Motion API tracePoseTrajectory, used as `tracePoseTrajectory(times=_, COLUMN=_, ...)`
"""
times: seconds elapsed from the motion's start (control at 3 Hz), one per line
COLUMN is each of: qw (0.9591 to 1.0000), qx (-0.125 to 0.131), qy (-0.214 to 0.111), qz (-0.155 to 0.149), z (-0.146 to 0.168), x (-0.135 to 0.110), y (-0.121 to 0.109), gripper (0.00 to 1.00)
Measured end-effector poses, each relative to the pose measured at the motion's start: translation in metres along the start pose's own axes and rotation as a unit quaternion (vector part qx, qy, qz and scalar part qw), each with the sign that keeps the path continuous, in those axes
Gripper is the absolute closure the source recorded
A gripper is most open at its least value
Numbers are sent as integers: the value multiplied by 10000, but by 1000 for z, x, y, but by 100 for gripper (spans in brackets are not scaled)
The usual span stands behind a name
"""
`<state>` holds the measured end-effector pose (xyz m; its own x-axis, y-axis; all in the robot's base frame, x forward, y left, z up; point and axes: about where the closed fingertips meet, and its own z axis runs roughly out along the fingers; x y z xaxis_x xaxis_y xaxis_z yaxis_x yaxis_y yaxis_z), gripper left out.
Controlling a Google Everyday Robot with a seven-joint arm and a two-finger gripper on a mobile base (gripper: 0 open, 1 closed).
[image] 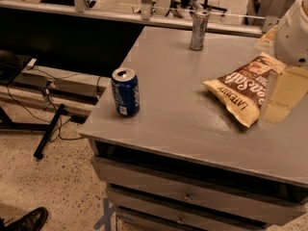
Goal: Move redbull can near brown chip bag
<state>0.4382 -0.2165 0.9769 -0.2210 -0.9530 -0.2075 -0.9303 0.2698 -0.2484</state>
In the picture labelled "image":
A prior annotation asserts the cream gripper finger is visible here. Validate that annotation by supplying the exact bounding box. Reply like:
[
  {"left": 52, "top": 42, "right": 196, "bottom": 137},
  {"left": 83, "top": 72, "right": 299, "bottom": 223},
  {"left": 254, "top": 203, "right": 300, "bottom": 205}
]
[{"left": 258, "top": 66, "right": 308, "bottom": 129}]

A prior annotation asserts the silver redbull can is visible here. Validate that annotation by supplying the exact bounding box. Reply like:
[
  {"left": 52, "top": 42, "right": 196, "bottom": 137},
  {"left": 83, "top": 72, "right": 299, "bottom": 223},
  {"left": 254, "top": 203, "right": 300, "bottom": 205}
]
[{"left": 190, "top": 10, "right": 210, "bottom": 51}]

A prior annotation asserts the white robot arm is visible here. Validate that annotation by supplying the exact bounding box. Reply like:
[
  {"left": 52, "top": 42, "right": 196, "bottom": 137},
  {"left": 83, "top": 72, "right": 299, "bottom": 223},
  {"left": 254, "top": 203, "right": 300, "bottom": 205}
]
[{"left": 258, "top": 0, "right": 308, "bottom": 129}]

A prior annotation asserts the brown sea salt chip bag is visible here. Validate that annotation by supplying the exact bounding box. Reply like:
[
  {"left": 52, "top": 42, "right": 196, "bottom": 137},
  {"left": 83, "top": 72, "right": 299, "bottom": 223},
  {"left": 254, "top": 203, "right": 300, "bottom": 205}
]
[{"left": 203, "top": 52, "right": 286, "bottom": 128}]

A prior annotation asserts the blue pepsi can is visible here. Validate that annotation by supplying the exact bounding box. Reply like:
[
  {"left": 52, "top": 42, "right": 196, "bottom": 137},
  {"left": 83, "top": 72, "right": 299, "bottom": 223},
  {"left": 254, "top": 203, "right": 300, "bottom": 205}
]
[{"left": 111, "top": 67, "right": 140, "bottom": 116}]

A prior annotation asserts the grey metal railing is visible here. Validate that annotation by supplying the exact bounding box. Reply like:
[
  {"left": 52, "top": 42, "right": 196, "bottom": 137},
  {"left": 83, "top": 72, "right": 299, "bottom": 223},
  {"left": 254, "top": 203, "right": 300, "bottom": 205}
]
[{"left": 0, "top": 0, "right": 285, "bottom": 34}]

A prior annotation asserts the grey drawer cabinet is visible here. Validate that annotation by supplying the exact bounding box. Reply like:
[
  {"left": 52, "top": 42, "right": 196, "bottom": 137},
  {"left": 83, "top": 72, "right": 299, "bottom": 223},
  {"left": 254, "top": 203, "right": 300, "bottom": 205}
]
[{"left": 92, "top": 141, "right": 307, "bottom": 231}]

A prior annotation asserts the black leather shoe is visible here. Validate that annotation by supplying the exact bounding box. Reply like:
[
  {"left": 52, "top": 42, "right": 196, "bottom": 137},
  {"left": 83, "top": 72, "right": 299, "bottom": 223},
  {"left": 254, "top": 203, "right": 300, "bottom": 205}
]
[{"left": 0, "top": 207, "right": 48, "bottom": 231}]

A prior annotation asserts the black floor cable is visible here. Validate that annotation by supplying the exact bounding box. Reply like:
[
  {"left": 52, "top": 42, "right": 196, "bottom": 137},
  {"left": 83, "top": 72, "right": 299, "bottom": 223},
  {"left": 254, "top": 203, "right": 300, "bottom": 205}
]
[{"left": 5, "top": 68, "right": 104, "bottom": 142}]

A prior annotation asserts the black desk leg frame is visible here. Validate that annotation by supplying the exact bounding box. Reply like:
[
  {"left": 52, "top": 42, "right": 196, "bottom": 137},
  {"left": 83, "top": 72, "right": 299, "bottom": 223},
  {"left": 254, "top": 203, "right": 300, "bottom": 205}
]
[{"left": 0, "top": 104, "right": 65, "bottom": 160}]

